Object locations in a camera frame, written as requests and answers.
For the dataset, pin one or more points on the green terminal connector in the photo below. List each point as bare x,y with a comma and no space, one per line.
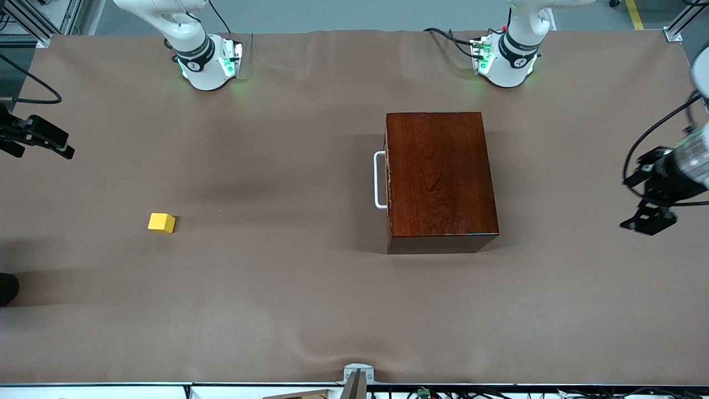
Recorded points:
424,392

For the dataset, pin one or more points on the brown table cover mat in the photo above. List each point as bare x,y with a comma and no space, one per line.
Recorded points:
221,305

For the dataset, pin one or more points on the black round object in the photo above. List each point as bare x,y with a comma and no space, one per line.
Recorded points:
6,289

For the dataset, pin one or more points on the grey metal clamp bracket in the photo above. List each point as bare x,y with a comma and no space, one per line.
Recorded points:
358,368

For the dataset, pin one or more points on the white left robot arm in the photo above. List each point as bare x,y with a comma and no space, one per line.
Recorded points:
515,55

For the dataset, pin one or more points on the aluminium post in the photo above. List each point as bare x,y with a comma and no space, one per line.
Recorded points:
354,388

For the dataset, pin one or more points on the white table frame rail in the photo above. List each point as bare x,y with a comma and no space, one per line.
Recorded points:
111,392

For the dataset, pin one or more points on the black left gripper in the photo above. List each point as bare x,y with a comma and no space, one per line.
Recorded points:
664,186

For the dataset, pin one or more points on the dark red-brown wooden cabinet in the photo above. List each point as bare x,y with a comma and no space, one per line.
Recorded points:
443,183

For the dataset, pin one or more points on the yellow block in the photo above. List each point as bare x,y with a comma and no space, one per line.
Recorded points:
160,223

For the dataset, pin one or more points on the brown cardboard piece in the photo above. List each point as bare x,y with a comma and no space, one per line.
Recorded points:
302,395

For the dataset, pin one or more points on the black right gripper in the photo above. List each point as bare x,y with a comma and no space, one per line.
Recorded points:
25,132

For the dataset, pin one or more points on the aluminium frame profile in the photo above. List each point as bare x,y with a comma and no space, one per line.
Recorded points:
684,22
33,25

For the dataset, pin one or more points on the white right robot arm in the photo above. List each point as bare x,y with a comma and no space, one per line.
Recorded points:
205,61

